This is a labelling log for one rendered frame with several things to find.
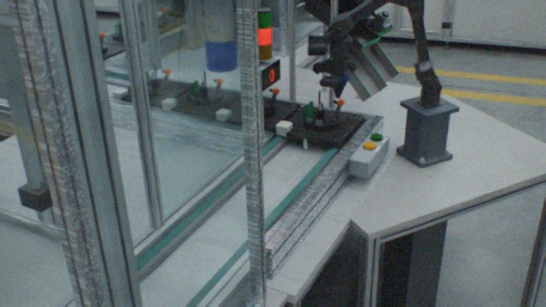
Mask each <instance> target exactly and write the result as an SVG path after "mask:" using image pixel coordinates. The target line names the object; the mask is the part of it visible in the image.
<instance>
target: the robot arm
mask: <svg viewBox="0 0 546 307"><path fill-rule="evenodd" d="M388 3H394V4H397V5H400V6H403V7H407V10H408V12H409V17H410V19H411V24H413V30H414V35H415V46H416V51H417V57H418V60H417V63H414V66H415V76H416V79H417V81H418V80H419V82H420V84H421V94H420V101H418V102H417V104H419V105H421V106H423V107H425V108H427V109H430V108H434V107H441V106H443V104H442V103H440V96H441V90H442V89H443V86H442V84H441V82H439V78H438V77H437V76H436V75H435V72H434V69H433V65H432V62H431V61H430V56H429V50H428V45H427V38H426V33H425V28H424V22H423V21H424V20H423V15H424V0H367V1H366V2H364V3H362V4H361V5H359V6H358V7H356V8H355V9H353V10H351V11H348V12H345V13H342V14H340V15H338V16H335V17H334V18H333V19H332V20H331V21H330V27H329V28H328V30H327V31H326V32H325V33H324V36H314V35H309V36H308V46H307V55H324V54H326V52H328V43H330V57H329V58H328V60H326V61H320V62H318V63H315V64H314V66H313V71H314V72H315V73H316V75H317V74H319V73H320V72H327V74H331V75H332V76H330V77H329V76H325V77H323V78H322V79H321V80H319V84H320V85H321V86H327V88H333V90H334V94H335V97H336V98H340V97H341V95H342V93H343V90H344V88H345V86H346V83H347V81H348V79H349V78H350V77H347V76H346V75H345V74H346V73H347V72H348V71H349V70H351V73H353V72H354V71H355V70H356V69H357V66H356V65H355V64H354V63H349V62H347V61H348V60H349V56H347V43H352V38H351V37H350V36H349V35H348V34H347V33H348V32H349V31H350V30H351V29H352V28H353V27H354V26H355V25H356V24H357V23H358V22H359V21H360V20H362V19H364V18H365V17H367V16H368V15H371V14H373V12H374V11H376V10H377V9H379V8H380V7H382V6H384V5H386V4H388ZM346 34H347V35H346ZM345 35H346V36H345Z"/></svg>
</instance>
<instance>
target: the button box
mask: <svg viewBox="0 0 546 307"><path fill-rule="evenodd" d="M371 135H372V133H371V134H369V136H368V137H367V138H366V139H364V140H363V143H362V144H361V145H360V146H359V148H358V149H357V150H356V151H355V153H354V154H353V155H351V157H350V158H349V159H348V175H351V176H355V177H361V178H367V179H368V178H369V177H370V176H371V174H372V173H373V172H374V170H375V167H376V166H377V165H378V164H379V163H380V162H381V161H382V160H383V159H384V157H385V155H386V153H387V152H388V143H389V136H383V139H382V140H380V141H375V140H372V139H371ZM366 142H373V143H374V144H375V149H366V148H364V147H363V144H364V143H366Z"/></svg>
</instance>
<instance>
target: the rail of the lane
mask: <svg viewBox="0 0 546 307"><path fill-rule="evenodd" d="M383 124H384V117H381V116H376V115H372V116H371V117H370V118H369V119H368V120H367V121H366V122H364V124H363V125H362V126H361V127H360V129H359V127H358V126H357V127H356V129H355V130H354V131H353V132H351V134H350V138H351V139H350V140H349V141H348V142H347V144H346V145H345V146H344V147H343V148H342V149H341V150H340V151H339V152H338V153H337V154H336V155H335V157H334V158H333V159H332V160H331V161H330V162H329V164H328V165H327V166H326V167H325V168H323V169H322V172H321V173H320V174H319V175H318V176H317V177H316V178H315V180H314V181H313V182H312V183H311V184H310V185H309V186H308V187H307V189H306V190H305V191H304V192H303V193H302V194H301V195H300V197H299V198H298V199H297V200H296V201H294V203H293V204H292V205H291V206H290V207H289V208H288V209H287V211H286V213H285V214H283V215H282V216H281V217H280V218H279V219H278V221H277V222H276V223H275V225H274V226H273V227H272V228H271V229H270V230H269V231H268V232H267V233H266V234H265V248H267V255H266V257H267V271H266V272H267V273H268V278H269V279H272V280H273V279H274V278H275V277H276V275H277V274H278V272H279V271H280V270H281V269H282V266H283V265H285V264H286V262H287V261H288V260H289V259H290V258H291V257H292V255H293V253H294V252H295V250H296V249H297V248H299V246H300V245H301V244H302V242H303V241H304V240H305V237H306V236H307V235H308V234H309V233H310V232H311V231H312V230H313V229H314V228H315V227H316V224H317V223H318V221H319V220H320V219H321V218H322V216H323V215H325V214H326V212H327V211H328V208H329V207H330V206H331V205H332V204H333V203H334V201H335V200H336V199H337V198H339V195H340V194H341V193H342V191H343V190H344V189H345V187H346V186H347V185H348V182H350V181H351V180H352V178H353V177H354V176H351V175H348V159H349V158H350V157H351V155H353V154H354V153H355V151H356V150H357V149H358V148H359V146H360V145H361V144H362V143H363V140H364V139H366V138H367V137H368V136H369V134H371V133H372V134H375V133H377V134H382V135H383Z"/></svg>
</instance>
